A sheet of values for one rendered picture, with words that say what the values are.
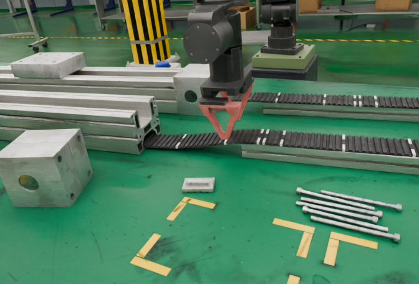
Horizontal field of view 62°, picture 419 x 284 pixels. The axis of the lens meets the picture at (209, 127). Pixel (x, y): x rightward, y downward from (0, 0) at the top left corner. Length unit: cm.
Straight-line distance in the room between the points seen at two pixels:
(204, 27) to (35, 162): 32
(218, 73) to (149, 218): 25
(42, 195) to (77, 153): 8
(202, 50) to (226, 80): 10
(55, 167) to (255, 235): 31
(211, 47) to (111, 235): 29
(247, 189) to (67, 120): 40
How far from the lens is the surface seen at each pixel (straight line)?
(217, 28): 48
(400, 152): 61
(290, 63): 109
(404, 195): 58
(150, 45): 405
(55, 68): 98
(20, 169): 60
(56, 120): 79
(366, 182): 59
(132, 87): 88
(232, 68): 56
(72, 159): 60
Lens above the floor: 112
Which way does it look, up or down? 26 degrees down
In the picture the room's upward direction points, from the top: 6 degrees counter-clockwise
